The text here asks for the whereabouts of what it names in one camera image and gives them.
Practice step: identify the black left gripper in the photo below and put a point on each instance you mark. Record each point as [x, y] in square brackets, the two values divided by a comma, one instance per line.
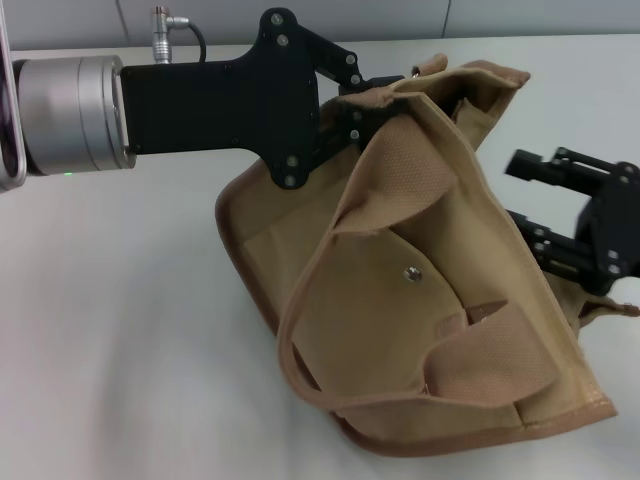
[220, 107]

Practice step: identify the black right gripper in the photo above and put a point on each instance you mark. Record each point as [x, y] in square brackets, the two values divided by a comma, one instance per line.
[617, 225]

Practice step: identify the silver zipper pull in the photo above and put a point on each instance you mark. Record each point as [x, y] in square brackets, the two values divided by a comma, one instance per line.
[416, 72]

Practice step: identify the khaki canvas food bag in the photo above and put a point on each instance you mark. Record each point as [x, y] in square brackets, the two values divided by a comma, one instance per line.
[400, 300]

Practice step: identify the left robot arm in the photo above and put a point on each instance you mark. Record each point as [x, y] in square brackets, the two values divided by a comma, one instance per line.
[70, 115]

